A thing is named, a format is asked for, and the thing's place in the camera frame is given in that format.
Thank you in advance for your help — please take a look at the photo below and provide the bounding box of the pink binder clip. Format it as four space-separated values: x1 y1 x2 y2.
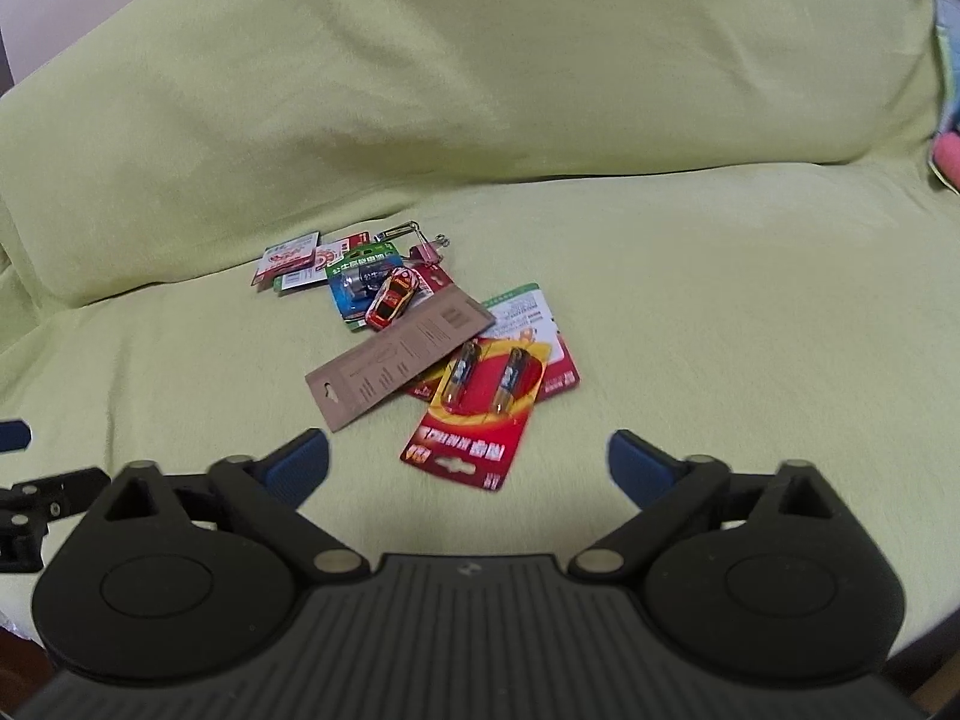
407 234 449 265

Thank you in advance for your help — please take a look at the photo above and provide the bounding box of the brown cardboard hang card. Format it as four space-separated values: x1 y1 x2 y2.
306 286 494 433

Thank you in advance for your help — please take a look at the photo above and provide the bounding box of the red battery blister pack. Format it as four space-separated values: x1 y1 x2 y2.
398 338 551 493

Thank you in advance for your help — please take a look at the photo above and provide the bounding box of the red toy car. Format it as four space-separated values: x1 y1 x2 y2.
364 266 420 332

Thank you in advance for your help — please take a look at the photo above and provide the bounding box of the blue green battery pack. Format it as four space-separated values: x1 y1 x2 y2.
325 242 404 332

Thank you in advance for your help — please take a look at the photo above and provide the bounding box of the white red small card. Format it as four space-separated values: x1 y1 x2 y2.
251 231 320 289

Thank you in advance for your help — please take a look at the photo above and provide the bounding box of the silver nail clipper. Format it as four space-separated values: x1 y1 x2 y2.
374 221 421 242

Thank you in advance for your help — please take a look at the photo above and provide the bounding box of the green sofa cover cloth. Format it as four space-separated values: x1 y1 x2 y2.
2 0 958 642

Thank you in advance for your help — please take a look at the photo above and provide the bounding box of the pink ribbed roll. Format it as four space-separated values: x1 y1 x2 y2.
929 130 960 193

